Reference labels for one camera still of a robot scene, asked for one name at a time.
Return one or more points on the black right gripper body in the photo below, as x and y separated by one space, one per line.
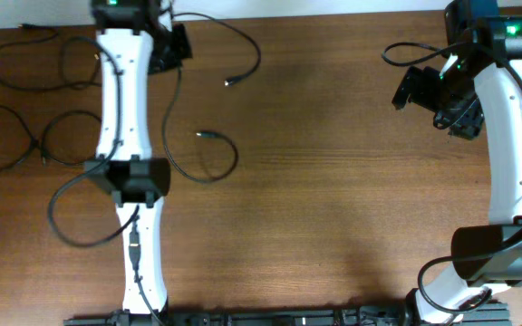
444 97

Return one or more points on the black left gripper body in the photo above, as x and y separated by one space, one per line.
169 52

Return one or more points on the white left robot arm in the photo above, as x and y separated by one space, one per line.
138 39

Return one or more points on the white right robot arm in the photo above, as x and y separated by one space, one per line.
477 91

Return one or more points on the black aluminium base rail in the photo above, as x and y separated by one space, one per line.
288 317

